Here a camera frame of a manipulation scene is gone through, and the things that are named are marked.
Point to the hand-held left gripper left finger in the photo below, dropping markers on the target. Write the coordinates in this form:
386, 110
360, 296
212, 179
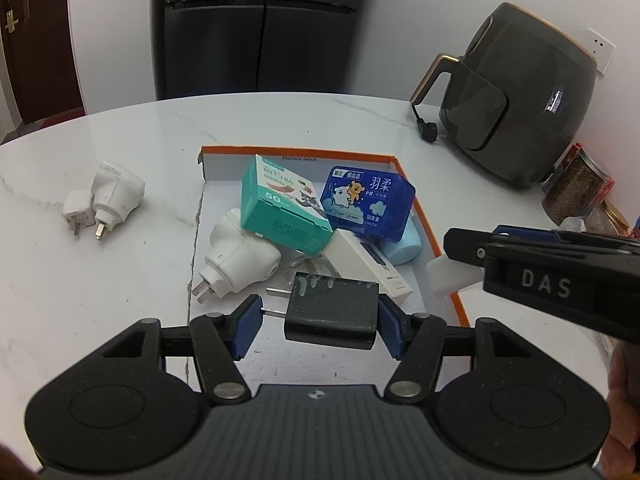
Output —
247, 331

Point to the small white pronged charger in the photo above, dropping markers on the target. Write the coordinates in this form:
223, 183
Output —
80, 210

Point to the red door mat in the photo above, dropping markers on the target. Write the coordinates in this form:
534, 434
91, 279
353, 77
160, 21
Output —
62, 117

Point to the white power adapter box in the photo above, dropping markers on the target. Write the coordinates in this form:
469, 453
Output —
370, 267

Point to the white cube charger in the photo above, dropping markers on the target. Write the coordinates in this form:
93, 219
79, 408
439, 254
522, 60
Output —
455, 275

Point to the person's right hand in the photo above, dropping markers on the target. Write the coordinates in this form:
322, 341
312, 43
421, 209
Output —
625, 400

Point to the light blue rounded case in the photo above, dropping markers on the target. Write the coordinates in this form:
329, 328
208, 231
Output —
404, 245

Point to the dark brown door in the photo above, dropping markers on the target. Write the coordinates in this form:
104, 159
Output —
35, 50

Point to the black refrigerator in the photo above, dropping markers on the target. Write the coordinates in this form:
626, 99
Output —
260, 30

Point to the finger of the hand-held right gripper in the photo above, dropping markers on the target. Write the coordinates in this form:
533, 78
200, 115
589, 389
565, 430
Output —
525, 231
465, 245

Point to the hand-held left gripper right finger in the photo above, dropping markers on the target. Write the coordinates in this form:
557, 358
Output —
389, 331

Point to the glass jar gold lid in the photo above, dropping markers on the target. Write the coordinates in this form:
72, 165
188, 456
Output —
607, 217

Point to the brown-filled jar metal lid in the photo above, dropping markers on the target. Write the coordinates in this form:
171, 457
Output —
575, 190

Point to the teal and white carton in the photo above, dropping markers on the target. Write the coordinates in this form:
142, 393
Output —
280, 205

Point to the orange-edged cardboard box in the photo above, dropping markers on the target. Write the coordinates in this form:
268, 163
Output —
220, 200

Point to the white plug-in device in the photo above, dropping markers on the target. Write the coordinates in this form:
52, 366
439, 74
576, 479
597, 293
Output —
117, 192
240, 255

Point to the dark grey air fryer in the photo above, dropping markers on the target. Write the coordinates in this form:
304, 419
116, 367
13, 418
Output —
530, 105

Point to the blue dental floss box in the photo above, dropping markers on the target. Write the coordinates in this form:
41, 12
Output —
370, 200

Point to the black charger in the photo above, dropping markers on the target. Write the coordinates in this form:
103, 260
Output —
332, 315

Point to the white wall socket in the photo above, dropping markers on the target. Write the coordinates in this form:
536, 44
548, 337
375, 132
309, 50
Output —
600, 50

